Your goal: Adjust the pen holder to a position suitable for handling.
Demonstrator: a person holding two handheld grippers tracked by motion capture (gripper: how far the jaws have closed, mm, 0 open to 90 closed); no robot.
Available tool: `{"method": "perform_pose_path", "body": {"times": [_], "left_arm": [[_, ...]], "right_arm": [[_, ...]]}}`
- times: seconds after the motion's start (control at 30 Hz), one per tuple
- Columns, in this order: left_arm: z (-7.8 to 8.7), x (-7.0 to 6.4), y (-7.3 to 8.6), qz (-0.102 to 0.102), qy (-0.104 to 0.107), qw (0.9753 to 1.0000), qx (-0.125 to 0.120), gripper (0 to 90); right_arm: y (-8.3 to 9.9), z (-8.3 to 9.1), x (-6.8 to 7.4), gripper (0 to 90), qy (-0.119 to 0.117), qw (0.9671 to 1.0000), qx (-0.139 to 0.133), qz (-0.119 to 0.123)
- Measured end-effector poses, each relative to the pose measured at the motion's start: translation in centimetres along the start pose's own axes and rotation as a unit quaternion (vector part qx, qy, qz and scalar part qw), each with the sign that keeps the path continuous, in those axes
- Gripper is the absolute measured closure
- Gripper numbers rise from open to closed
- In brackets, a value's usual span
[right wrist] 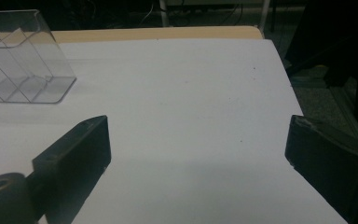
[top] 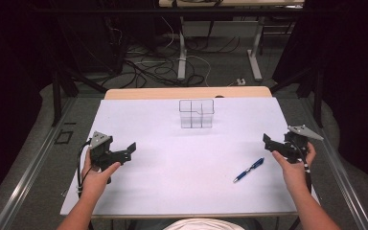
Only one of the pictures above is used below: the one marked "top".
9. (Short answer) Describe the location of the tangle of floor cables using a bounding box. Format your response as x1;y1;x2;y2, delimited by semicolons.
102;18;242;89

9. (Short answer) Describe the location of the person's right hand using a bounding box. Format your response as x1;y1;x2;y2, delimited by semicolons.
271;141;317;194

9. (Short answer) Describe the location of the blue ballpoint pen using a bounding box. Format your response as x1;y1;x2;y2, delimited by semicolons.
232;156;265;184

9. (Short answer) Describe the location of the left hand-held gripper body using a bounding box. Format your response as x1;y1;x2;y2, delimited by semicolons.
88;130;128;185

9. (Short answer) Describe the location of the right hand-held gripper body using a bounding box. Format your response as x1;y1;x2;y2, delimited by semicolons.
271;124;325;165

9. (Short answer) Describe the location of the white-legged background desk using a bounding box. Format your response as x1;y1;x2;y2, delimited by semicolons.
157;0;306;82

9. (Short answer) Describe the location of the metal floor rail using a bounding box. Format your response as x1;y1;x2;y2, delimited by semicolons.
0;97;78;230
301;97;368;230

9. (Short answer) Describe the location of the clear plastic compartment organizer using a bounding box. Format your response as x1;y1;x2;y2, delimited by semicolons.
178;98;216;129

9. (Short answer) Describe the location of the black metal stand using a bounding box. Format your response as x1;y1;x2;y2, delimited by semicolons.
50;60;109;127
269;65;325;128

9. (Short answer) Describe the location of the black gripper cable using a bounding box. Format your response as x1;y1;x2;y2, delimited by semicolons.
76;139;94;199
302;162;313;196

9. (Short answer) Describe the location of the person's left hand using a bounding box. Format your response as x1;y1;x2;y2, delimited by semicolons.
80;157;122;200

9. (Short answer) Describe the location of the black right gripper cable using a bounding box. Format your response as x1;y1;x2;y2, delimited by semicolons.
302;162;313;196

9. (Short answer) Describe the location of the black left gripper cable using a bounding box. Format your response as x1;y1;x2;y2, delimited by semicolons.
76;139;94;199

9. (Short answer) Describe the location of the white table mat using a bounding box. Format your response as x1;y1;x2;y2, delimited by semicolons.
59;96;321;217

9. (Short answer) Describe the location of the person's white shirt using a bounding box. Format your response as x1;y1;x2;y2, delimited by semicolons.
162;218;247;230

